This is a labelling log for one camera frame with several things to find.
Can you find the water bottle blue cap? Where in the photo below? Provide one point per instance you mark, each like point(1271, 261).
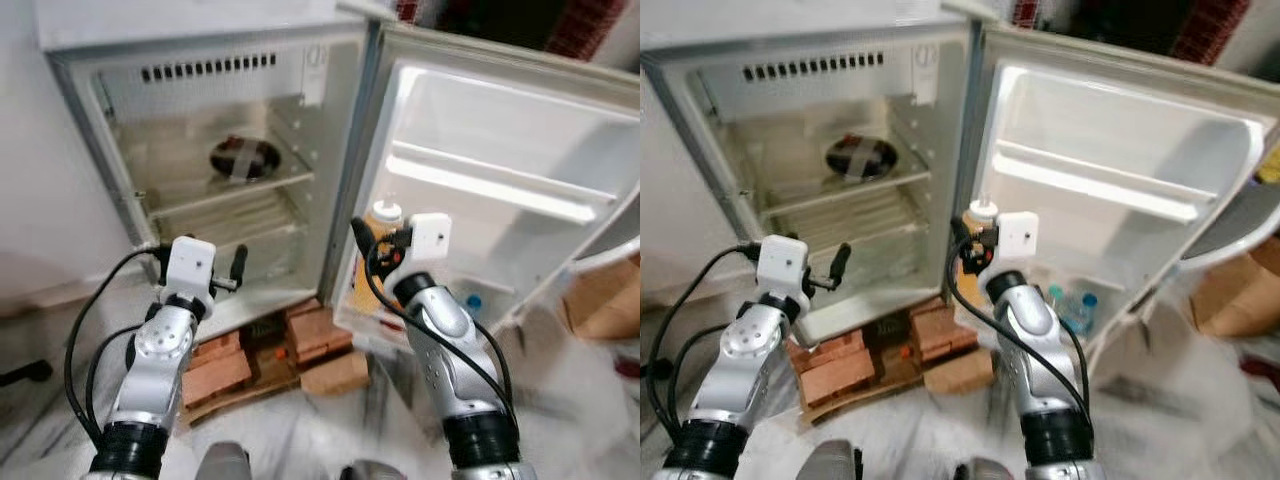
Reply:
point(473, 302)
point(1087, 305)

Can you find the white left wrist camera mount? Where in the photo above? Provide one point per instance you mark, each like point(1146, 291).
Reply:
point(190, 262)
point(782, 262)

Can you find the grey robot leg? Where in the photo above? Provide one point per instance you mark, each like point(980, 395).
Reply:
point(222, 465)
point(990, 472)
point(375, 472)
point(830, 465)

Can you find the ribbed white fridge shelf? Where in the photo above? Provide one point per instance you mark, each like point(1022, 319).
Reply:
point(850, 225)
point(230, 225)

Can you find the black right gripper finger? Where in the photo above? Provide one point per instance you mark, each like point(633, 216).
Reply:
point(961, 240)
point(364, 243)

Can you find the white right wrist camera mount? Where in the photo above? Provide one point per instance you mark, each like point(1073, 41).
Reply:
point(1018, 238)
point(430, 238)

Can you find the yellow cloth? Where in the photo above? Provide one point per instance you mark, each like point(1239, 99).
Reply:
point(1272, 165)

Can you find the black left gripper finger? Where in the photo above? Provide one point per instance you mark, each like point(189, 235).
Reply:
point(239, 263)
point(842, 261)

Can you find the water bottle teal cap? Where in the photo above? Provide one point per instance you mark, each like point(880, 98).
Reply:
point(1055, 295)

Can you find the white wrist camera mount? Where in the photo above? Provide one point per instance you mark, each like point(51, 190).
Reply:
point(190, 262)
point(782, 262)
point(1018, 238)
point(430, 238)

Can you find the orange sauce bottle white cap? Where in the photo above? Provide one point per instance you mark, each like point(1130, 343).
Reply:
point(387, 212)
point(983, 210)

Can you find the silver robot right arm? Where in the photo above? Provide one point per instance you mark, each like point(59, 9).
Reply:
point(1030, 320)
point(445, 320)

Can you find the grey robot right leg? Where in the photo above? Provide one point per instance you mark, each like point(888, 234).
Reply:
point(990, 472)
point(375, 472)

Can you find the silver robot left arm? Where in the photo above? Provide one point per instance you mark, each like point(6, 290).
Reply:
point(745, 345)
point(160, 345)

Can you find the black bowl with tape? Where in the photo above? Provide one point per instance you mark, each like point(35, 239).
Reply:
point(245, 160)
point(860, 158)

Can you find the white fridge body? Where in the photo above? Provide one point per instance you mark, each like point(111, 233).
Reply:
point(800, 25)
point(200, 20)

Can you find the grey robot left leg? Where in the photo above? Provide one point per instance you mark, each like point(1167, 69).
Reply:
point(830, 465)
point(222, 465)

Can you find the clear fridge shelf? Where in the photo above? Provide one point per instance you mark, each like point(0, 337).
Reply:
point(790, 170)
point(170, 170)

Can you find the brown cardboard sheet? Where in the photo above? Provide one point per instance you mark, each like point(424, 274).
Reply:
point(335, 375)
point(960, 372)

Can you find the dark red cloth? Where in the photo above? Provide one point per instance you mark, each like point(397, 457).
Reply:
point(1262, 370)
point(628, 368)

